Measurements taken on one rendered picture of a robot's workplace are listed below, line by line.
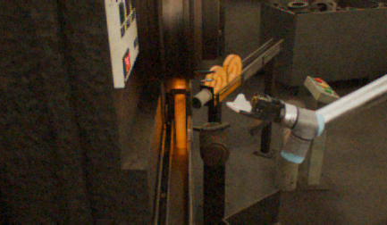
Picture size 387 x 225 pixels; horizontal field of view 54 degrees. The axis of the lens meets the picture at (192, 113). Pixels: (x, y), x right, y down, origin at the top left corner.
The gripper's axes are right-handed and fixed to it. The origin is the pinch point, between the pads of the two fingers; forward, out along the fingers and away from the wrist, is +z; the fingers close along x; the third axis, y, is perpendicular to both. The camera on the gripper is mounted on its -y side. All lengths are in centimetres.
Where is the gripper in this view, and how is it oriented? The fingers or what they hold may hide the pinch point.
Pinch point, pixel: (229, 106)
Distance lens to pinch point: 145.6
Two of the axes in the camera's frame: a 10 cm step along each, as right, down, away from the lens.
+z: -9.6, -2.5, -1.3
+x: 0.2, 4.1, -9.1
